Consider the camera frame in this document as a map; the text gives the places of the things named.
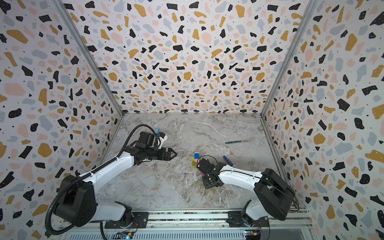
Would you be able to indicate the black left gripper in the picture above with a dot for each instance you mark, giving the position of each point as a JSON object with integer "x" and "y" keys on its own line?
{"x": 162, "y": 157}

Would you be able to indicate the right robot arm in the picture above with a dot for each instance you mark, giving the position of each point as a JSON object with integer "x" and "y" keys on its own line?
{"x": 275, "y": 196}

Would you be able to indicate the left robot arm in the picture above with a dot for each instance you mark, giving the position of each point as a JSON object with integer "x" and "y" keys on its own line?
{"x": 77, "y": 202}

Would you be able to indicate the blue white marker pen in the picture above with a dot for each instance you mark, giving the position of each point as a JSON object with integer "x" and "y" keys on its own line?
{"x": 229, "y": 162}

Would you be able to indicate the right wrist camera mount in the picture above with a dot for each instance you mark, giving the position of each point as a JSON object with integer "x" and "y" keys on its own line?
{"x": 205, "y": 165}

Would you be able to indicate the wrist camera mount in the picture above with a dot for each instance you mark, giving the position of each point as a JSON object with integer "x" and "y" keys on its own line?
{"x": 151, "y": 140}
{"x": 205, "y": 165}

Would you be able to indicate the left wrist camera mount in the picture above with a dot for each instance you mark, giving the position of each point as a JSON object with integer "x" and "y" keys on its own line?
{"x": 151, "y": 140}

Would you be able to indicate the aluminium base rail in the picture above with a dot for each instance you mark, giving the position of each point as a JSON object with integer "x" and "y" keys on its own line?
{"x": 214, "y": 219}

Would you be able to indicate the right corner metal post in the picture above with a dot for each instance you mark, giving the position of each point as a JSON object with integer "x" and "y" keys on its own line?
{"x": 291, "y": 52}

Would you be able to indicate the corner metal post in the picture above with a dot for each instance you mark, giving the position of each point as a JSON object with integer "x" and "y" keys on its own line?
{"x": 291, "y": 52}
{"x": 65, "y": 16}

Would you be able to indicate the left corner metal post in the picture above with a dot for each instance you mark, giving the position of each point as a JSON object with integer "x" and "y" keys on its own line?
{"x": 65, "y": 16}

